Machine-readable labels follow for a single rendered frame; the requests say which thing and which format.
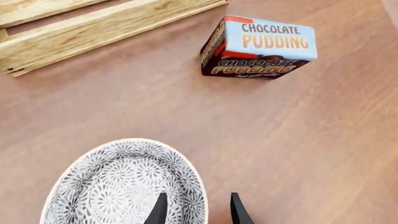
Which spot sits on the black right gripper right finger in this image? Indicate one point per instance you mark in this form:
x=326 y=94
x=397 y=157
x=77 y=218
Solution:
x=239 y=212

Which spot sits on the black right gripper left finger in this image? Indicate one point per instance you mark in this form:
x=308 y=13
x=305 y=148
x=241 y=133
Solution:
x=159 y=211

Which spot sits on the black-and-white patterned bowl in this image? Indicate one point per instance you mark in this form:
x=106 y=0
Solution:
x=121 y=182

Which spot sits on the wooden slat tray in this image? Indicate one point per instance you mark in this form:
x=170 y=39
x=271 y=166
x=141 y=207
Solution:
x=77 y=32

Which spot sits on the chocolate pudding box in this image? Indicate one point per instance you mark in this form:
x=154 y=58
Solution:
x=264 y=49

